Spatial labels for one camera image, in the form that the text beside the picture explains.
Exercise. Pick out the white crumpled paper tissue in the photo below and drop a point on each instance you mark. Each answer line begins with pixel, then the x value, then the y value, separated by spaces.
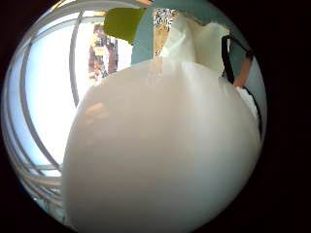
pixel 191 42

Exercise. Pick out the grey-blue pillar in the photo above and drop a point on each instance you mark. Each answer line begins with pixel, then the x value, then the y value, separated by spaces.
pixel 143 40

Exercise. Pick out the green sheet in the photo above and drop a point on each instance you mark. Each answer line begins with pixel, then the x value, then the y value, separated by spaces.
pixel 122 23

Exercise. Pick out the shelf of colourful goods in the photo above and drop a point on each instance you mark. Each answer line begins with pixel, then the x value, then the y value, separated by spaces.
pixel 103 53

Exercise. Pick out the white window frame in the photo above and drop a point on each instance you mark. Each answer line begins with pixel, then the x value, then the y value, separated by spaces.
pixel 74 64

